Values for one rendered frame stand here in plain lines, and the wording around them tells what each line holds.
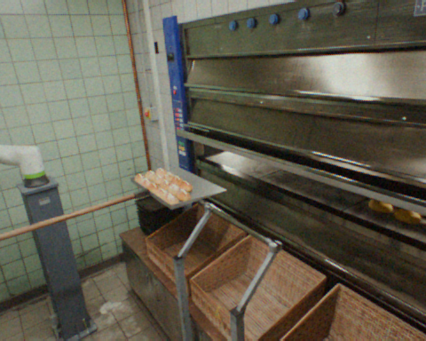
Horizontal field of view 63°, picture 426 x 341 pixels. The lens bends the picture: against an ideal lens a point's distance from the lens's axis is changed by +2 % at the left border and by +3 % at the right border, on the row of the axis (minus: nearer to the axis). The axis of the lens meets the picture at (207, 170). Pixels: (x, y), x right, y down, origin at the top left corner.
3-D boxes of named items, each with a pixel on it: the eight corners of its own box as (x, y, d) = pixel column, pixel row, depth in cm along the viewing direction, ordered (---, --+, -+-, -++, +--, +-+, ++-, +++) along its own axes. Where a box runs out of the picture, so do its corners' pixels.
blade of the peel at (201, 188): (171, 210, 176) (170, 205, 175) (130, 181, 219) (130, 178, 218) (226, 190, 194) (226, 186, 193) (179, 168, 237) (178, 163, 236)
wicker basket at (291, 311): (255, 267, 221) (253, 230, 212) (327, 321, 176) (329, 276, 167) (190, 300, 197) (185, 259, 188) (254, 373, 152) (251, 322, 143)
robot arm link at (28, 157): (32, 170, 229) (24, 143, 222) (51, 171, 223) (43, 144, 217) (15, 178, 217) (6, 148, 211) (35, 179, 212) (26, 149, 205)
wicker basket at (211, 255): (202, 232, 268) (200, 201, 259) (250, 265, 224) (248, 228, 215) (146, 257, 243) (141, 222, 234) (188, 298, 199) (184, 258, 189)
